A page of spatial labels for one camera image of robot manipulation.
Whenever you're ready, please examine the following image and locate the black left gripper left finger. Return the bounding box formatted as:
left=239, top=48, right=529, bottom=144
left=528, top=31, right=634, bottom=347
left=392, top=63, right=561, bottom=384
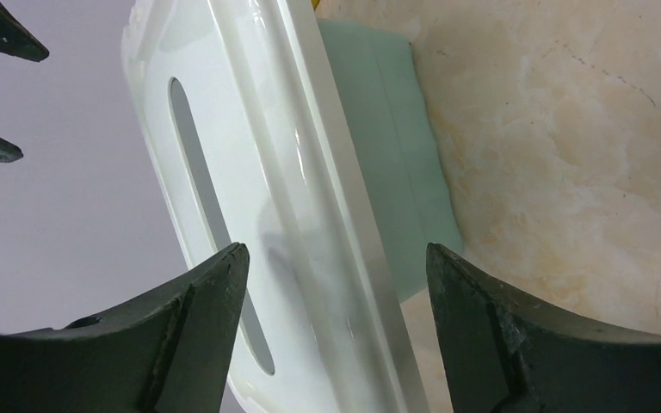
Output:
left=0, top=243, right=250, bottom=412

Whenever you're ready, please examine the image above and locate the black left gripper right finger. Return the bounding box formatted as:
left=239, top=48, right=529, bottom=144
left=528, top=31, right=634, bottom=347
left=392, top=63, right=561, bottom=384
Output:
left=426, top=243, right=661, bottom=412

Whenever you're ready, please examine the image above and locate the white plastic tray lid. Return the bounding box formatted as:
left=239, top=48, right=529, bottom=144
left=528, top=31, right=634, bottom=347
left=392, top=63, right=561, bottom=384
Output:
left=121, top=1, right=429, bottom=412

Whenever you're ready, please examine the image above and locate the teal plastic bin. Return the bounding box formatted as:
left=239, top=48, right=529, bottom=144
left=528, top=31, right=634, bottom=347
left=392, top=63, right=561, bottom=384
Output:
left=318, top=19, right=463, bottom=301

